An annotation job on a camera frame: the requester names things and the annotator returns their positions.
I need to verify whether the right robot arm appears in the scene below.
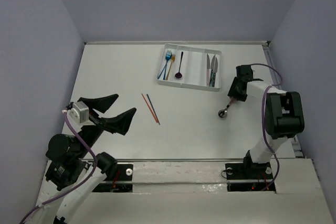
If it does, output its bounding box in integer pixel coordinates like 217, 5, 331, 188
228, 65, 305, 178

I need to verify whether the dark patterned handle knife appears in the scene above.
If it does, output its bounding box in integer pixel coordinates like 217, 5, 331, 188
209, 55, 216, 87

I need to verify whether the purple spoon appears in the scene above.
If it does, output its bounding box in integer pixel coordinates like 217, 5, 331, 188
175, 51, 184, 79

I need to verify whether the white divided cutlery tray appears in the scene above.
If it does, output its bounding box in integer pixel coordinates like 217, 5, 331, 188
156, 44, 224, 92

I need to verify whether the gold fork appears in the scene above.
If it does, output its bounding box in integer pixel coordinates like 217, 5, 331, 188
165, 54, 176, 80

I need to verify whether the teal handled knife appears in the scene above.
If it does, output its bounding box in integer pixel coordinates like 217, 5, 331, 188
212, 57, 218, 87

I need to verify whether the orange chopstick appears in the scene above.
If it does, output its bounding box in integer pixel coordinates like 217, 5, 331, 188
141, 94, 159, 124

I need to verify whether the blue chopstick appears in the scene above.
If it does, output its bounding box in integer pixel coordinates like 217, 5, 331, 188
146, 94, 161, 125

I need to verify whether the pink handled knife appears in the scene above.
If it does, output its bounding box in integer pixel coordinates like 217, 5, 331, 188
206, 54, 211, 87

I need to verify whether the blue fork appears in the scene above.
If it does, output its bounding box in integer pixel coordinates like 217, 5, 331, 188
160, 50, 173, 80
157, 50, 172, 79

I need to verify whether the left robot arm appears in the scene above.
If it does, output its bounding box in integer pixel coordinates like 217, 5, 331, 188
21, 94, 136, 223

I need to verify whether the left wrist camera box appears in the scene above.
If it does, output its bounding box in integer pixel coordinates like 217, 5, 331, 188
66, 101, 89, 125

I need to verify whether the pink handled silver spoon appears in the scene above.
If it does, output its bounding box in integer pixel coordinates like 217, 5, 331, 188
218, 98, 236, 118

